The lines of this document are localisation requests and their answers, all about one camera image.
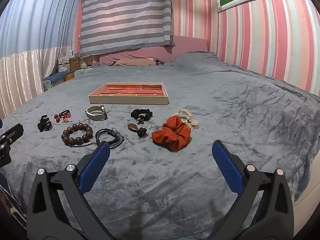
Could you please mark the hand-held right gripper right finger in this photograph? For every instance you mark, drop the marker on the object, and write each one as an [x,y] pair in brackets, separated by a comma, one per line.
[227,165]

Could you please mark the person's patterned clothing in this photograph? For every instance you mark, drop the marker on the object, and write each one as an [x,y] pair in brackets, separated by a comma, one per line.
[10,205]

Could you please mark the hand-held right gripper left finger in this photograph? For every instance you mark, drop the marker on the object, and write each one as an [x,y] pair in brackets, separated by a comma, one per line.
[96,165]

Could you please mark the blue cushion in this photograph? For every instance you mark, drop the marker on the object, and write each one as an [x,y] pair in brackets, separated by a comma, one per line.
[55,78]

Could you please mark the small white device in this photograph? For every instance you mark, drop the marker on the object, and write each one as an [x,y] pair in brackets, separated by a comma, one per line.
[71,54]

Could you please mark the blue and cream curtain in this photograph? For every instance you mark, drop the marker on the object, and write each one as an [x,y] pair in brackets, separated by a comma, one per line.
[25,30]

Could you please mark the brown storage box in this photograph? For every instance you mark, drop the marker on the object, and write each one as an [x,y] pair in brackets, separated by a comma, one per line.
[75,63]

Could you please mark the cream mattress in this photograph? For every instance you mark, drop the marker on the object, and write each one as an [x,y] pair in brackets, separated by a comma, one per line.
[312,187]

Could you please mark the wooden chair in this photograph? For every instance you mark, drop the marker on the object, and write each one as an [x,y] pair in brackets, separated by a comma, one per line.
[69,77]

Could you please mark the black scrunchie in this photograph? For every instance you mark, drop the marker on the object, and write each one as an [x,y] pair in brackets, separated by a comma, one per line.
[147,113]

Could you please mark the beige pillow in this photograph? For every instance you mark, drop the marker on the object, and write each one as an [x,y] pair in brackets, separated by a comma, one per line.
[135,62]

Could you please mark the pink headboard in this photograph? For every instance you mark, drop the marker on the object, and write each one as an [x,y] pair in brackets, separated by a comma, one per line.
[190,45]

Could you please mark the floral storage box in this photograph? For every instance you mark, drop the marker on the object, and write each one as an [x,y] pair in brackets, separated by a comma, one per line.
[63,65]

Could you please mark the grey plush blanket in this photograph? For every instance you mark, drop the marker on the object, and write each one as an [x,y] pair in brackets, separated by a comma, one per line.
[225,100]

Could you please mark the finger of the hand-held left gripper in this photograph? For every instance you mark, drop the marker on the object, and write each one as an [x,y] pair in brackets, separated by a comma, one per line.
[12,133]

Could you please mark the orange scrunchie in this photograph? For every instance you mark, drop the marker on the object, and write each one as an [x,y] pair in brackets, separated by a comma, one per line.
[162,136]

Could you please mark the grey striped hanging cloth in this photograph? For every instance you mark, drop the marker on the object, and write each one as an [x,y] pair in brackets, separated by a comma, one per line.
[125,17]

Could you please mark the beige jewelry tray orange lining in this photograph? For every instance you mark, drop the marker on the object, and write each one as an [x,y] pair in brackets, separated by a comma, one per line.
[130,101]

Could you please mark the cream scrunchie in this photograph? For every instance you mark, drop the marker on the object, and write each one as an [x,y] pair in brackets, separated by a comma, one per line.
[192,123]

